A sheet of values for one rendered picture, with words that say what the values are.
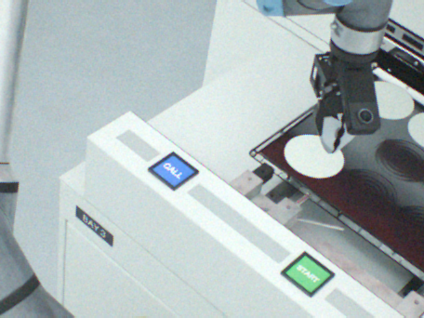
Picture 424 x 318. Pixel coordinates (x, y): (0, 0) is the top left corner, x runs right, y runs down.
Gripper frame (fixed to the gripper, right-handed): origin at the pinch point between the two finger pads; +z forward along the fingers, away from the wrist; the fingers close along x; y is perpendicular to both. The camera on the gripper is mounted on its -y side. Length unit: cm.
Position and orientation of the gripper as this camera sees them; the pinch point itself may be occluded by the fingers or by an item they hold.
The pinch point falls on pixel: (333, 150)
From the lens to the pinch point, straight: 149.9
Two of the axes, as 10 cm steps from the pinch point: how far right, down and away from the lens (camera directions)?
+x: -9.7, 0.8, -2.1
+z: -0.9, 7.0, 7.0
